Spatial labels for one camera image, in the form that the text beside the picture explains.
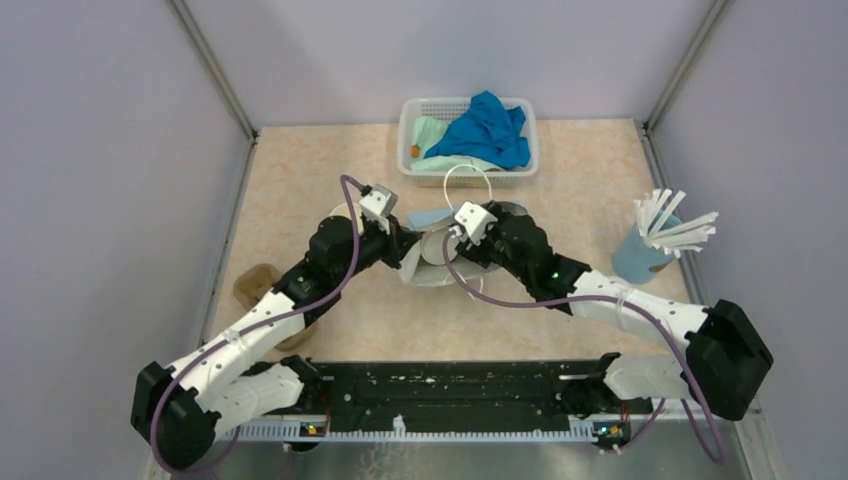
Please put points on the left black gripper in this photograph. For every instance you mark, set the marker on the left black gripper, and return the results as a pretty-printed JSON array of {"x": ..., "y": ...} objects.
[{"x": 398, "y": 242}]

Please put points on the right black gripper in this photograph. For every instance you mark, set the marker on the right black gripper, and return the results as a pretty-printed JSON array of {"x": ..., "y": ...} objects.
[{"x": 479, "y": 253}]

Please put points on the pale blue paper bag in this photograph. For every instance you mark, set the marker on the pale blue paper bag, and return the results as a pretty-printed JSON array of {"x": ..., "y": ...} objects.
[{"x": 419, "y": 273}]

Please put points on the brown cardboard cup carrier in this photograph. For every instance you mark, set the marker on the brown cardboard cup carrier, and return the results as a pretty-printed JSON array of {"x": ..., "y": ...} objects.
[{"x": 251, "y": 286}]

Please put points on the stack of paper cups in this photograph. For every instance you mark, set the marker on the stack of paper cups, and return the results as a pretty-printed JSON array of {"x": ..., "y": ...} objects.
[{"x": 342, "y": 210}]

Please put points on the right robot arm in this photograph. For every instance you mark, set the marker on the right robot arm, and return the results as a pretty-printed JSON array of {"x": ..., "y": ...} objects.
[{"x": 715, "y": 355}]

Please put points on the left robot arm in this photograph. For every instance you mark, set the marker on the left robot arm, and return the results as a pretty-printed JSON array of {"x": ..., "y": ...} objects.
[{"x": 182, "y": 409}]

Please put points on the mint green cloth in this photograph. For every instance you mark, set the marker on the mint green cloth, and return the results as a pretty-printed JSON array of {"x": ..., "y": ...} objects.
[{"x": 426, "y": 133}]

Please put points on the blue cloth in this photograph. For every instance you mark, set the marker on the blue cloth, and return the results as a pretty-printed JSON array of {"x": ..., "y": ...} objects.
[{"x": 488, "y": 131}]

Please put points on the blue straw holder cup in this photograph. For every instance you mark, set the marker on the blue straw holder cup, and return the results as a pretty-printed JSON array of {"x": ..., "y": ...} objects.
[{"x": 636, "y": 261}]

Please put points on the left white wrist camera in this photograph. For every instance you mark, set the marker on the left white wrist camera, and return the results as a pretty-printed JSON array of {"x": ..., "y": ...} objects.
[{"x": 377, "y": 203}]

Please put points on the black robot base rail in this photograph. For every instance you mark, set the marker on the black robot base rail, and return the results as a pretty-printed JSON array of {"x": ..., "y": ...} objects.
[{"x": 301, "y": 401}]

